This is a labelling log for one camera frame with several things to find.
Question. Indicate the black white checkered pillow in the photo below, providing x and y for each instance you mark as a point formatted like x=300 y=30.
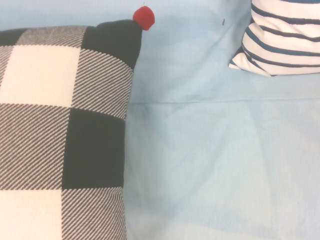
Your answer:
x=50 y=112

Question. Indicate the light blue bed sheet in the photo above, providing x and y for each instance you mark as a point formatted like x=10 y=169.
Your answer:
x=212 y=155

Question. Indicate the navy striped white cloth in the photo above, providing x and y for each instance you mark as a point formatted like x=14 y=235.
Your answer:
x=280 y=45

